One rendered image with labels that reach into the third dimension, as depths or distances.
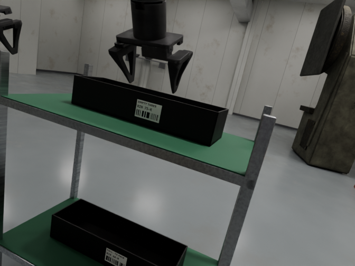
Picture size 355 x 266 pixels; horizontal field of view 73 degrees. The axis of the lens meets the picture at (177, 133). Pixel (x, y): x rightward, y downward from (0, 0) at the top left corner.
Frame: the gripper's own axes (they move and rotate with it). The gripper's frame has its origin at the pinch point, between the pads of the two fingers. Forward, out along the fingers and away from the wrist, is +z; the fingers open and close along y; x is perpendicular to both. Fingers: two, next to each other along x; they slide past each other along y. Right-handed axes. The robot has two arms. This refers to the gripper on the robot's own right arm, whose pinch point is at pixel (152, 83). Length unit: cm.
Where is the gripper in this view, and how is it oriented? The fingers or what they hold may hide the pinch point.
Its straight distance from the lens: 48.5
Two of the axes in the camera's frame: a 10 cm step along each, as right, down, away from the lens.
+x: -4.1, 5.6, -7.2
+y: -9.1, -2.7, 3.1
